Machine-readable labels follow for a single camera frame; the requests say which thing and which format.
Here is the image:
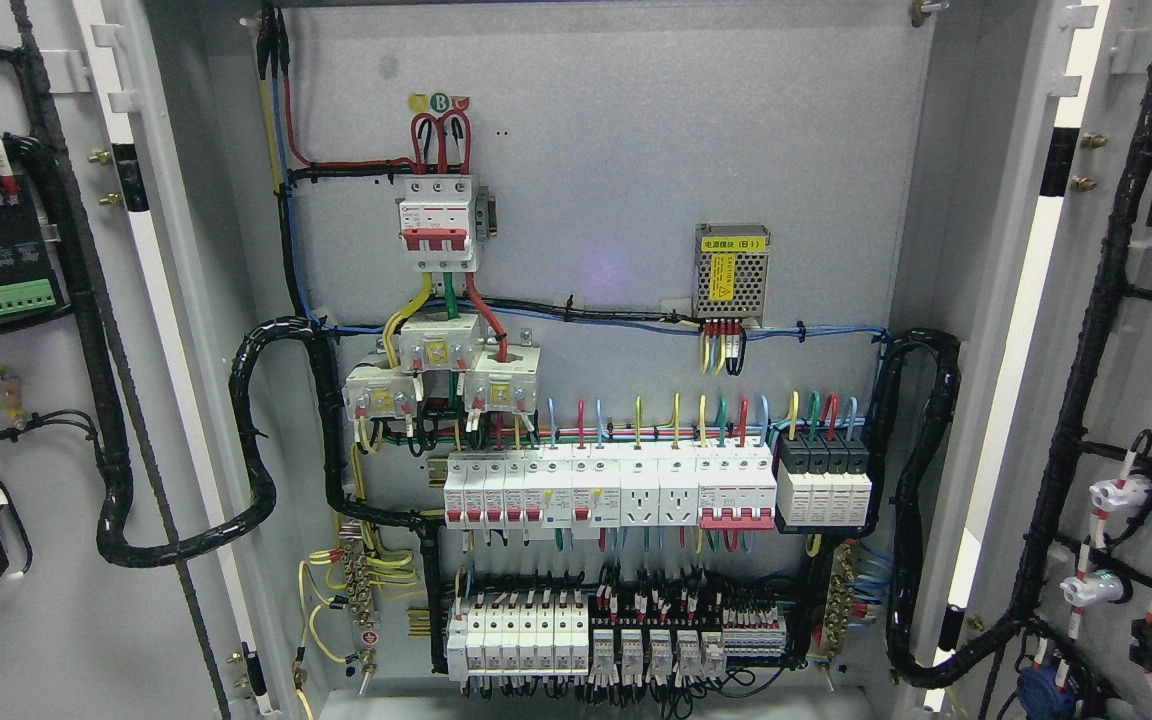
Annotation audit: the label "grey cabinet door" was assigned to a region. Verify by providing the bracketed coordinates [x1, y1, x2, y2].
[0, 1, 260, 719]
[893, 1, 1152, 719]

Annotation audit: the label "white current transformers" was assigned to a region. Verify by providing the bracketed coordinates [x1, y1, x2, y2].
[343, 311, 541, 420]

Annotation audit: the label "white socket and breaker row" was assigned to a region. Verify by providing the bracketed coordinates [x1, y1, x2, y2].
[444, 441, 776, 539]

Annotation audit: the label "metal mesh power supply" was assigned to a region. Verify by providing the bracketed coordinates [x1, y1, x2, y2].
[692, 223, 771, 323]

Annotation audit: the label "red three-pole main breaker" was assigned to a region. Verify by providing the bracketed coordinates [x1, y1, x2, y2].
[397, 174, 497, 273]

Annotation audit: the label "black surge protector module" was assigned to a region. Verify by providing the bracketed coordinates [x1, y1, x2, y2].
[776, 433, 879, 538]

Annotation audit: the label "white lower breaker row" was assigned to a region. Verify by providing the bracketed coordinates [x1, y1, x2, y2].
[445, 588, 593, 683]

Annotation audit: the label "lower relay terminal row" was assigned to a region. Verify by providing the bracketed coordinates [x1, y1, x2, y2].
[588, 575, 788, 700]

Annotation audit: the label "brass ground terminal bar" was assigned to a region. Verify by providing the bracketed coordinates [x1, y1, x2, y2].
[818, 541, 858, 659]

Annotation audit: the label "black wire loom left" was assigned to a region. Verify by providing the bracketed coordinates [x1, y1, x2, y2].
[0, 40, 447, 670]

